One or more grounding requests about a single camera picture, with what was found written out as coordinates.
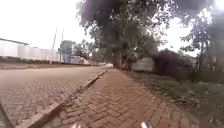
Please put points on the red brick path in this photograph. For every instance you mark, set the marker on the red brick path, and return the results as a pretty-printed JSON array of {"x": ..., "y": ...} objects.
[{"x": 116, "y": 103}]

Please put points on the blue structure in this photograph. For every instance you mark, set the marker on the blue structure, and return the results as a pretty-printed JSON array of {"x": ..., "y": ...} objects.
[{"x": 66, "y": 55}]

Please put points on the robot's own part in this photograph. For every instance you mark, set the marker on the robot's own part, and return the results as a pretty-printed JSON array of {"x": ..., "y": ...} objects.
[
  {"x": 75, "y": 126},
  {"x": 145, "y": 125}
]

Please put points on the reddish paved road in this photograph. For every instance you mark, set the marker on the reddish paved road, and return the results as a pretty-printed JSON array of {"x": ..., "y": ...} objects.
[{"x": 36, "y": 86}]

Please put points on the white wall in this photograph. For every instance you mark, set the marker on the white wall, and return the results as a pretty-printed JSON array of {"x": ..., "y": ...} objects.
[{"x": 26, "y": 51}]

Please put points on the grey wall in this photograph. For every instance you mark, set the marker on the grey wall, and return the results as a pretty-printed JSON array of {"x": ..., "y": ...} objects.
[{"x": 142, "y": 64}]

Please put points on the large tree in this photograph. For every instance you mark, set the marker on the large tree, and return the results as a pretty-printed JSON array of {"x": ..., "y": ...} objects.
[{"x": 123, "y": 30}]

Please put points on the grass verge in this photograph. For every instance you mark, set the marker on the grass verge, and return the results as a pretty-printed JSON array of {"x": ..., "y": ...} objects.
[{"x": 186, "y": 93}]

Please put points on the dark bush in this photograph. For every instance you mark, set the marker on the dark bush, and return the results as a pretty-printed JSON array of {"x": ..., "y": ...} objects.
[{"x": 168, "y": 63}]

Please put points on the pole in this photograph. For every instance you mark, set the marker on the pole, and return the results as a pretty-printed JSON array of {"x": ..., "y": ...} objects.
[{"x": 54, "y": 37}]

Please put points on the stone kerb blocks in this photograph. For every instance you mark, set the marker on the stone kerb blocks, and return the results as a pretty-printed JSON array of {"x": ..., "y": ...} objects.
[{"x": 50, "y": 111}]

